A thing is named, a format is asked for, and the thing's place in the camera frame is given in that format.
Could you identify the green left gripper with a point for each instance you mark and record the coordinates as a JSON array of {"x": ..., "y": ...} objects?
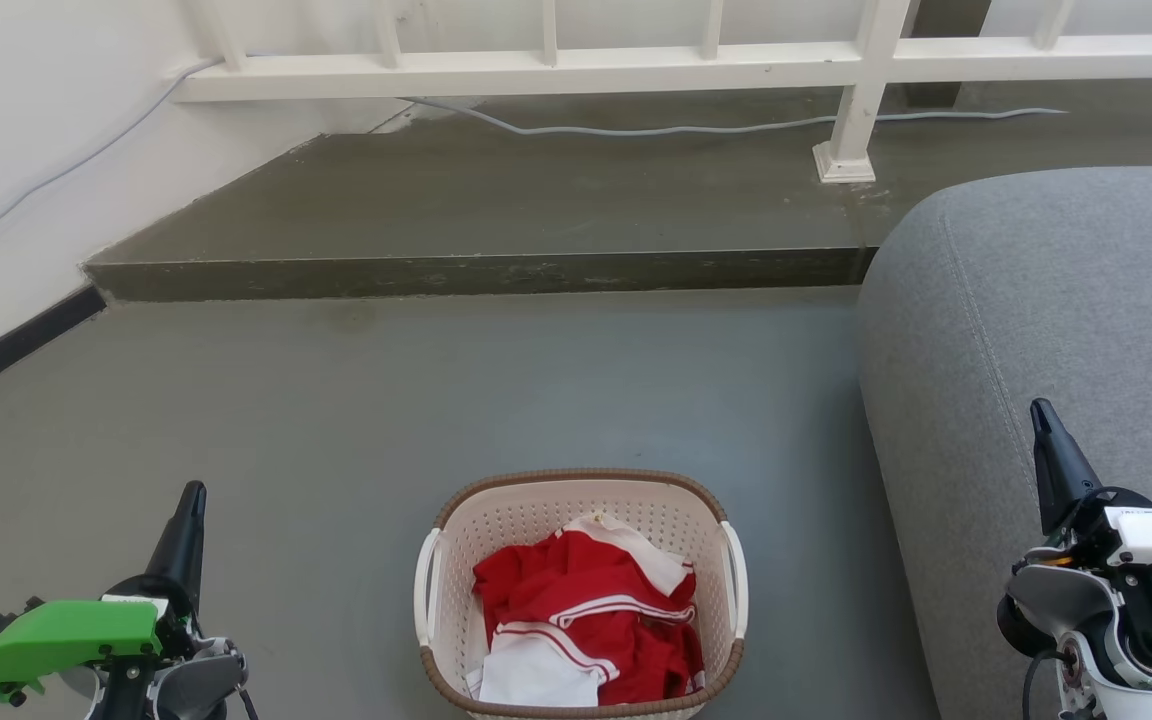
[{"x": 66, "y": 630}]

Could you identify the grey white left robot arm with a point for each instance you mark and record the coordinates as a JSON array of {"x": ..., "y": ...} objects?
[{"x": 191, "y": 685}]

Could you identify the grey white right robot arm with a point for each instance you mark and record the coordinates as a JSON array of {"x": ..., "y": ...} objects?
[{"x": 1066, "y": 600}]

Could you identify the cream laundry basket brown rim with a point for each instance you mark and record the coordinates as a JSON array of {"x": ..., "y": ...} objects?
[{"x": 536, "y": 505}]

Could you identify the grey fabric sofa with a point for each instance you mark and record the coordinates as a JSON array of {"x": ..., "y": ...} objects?
[{"x": 1056, "y": 300}]

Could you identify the black skirting board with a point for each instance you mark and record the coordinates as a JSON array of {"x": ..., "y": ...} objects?
[{"x": 16, "y": 345}]

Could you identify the white garment red trim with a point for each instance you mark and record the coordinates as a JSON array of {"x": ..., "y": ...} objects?
[{"x": 536, "y": 675}]

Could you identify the red garment white stripes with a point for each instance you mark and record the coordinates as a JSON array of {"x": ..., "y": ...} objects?
[{"x": 586, "y": 580}]

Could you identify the white collar of red garment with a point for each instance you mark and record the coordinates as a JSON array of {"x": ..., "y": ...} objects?
[{"x": 651, "y": 560}]

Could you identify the white wooden railing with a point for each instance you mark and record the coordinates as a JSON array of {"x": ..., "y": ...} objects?
[{"x": 536, "y": 75}]

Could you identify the dark brown post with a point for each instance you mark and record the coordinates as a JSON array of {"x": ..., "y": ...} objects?
[{"x": 946, "y": 40}]

